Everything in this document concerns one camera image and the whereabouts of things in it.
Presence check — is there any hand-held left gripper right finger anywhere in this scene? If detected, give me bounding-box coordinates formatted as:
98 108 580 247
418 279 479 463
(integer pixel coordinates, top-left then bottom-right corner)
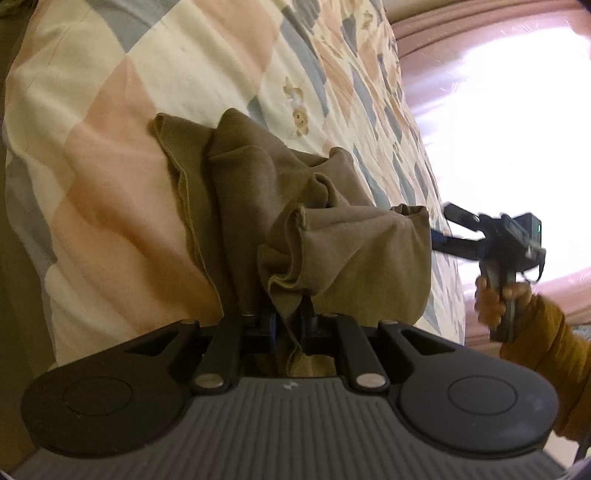
299 312 459 393

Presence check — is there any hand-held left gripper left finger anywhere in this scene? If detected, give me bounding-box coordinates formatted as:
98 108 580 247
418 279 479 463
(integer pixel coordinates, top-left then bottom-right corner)
121 308 281 394

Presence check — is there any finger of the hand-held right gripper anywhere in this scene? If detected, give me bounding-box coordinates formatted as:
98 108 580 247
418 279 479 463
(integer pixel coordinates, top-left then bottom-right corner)
431 230 486 260
442 202 485 232

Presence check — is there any brown garment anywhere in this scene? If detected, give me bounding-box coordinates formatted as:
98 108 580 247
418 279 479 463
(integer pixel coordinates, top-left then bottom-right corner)
150 108 433 377

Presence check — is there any person's right hand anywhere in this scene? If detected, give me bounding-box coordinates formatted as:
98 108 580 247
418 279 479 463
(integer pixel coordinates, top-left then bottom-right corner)
474 274 533 327

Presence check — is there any pink curtain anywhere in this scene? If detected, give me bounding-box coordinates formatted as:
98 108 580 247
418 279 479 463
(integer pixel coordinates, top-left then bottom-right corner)
390 9 591 334

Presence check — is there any checkered pastel quilt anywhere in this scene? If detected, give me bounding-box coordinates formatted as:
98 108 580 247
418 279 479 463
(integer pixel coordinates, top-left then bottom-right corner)
2 0 468 371

